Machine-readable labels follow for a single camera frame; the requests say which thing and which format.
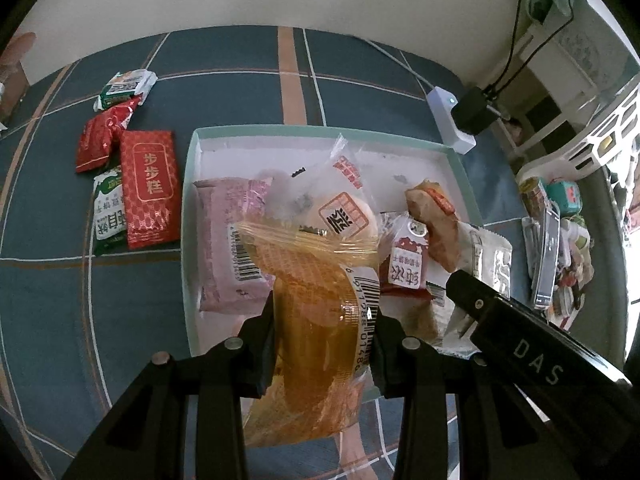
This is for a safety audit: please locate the white paper snack packet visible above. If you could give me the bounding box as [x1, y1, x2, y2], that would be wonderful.
[430, 220, 513, 356]

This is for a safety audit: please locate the brown box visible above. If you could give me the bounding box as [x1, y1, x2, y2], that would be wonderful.
[0, 32, 36, 121]

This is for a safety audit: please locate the black cable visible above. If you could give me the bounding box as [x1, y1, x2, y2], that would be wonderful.
[492, 0, 576, 98]

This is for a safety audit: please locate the white power strip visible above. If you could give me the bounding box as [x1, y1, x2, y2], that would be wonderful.
[427, 86, 476, 155]

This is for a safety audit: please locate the small red snack packet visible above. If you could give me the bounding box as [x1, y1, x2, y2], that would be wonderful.
[75, 97, 141, 175]

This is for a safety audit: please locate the teal small box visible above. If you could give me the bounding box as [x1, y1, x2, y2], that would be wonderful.
[545, 180, 583, 218]

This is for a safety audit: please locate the pile of small packages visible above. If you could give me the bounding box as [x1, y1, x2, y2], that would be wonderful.
[550, 215, 596, 331]

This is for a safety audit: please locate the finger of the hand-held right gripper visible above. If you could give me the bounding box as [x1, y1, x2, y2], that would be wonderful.
[444, 269, 508, 328]

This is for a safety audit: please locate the small green and white packet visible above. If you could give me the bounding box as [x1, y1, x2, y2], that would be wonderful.
[94, 69, 158, 112]

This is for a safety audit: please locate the black power adapter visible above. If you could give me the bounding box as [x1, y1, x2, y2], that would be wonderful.
[452, 86, 498, 135]

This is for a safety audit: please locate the red and white cracker packet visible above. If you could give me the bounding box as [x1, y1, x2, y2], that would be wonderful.
[377, 212, 433, 301]

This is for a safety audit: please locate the clear plastic case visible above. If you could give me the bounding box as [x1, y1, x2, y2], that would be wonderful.
[522, 200, 561, 311]

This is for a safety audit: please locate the clear-wrapped orange cake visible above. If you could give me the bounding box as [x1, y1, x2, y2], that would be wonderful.
[235, 220, 386, 448]

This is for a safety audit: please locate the white shelf unit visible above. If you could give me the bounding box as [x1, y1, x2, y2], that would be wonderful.
[515, 25, 601, 156]

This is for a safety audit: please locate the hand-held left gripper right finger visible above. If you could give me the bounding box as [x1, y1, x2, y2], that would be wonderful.
[372, 310, 541, 480]

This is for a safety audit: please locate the long red snack packet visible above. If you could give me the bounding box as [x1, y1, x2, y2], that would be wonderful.
[119, 130, 182, 251]

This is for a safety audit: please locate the teal-edged white box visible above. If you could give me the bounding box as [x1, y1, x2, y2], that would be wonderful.
[181, 126, 486, 403]

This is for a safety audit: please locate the green and white cracker packet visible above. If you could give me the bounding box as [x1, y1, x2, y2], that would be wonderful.
[92, 165, 128, 256]

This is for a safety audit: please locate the white plastic basket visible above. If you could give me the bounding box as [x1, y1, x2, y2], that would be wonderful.
[515, 80, 640, 186]

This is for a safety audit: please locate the pink snack packet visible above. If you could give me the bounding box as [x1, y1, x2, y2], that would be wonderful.
[192, 176, 276, 313]

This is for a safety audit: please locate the clear-wrapped round rice cake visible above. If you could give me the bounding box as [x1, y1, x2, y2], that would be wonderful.
[257, 132, 383, 261]

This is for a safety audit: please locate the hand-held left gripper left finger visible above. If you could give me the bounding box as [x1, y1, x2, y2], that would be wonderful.
[60, 292, 276, 480]

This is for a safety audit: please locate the brown snack packet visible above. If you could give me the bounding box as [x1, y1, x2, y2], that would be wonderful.
[404, 178, 463, 271]

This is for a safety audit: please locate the blue plaid bed sheet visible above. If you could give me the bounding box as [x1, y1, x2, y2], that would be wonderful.
[0, 25, 631, 480]

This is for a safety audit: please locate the green cloth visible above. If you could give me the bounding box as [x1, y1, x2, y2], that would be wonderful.
[529, 0, 576, 23]

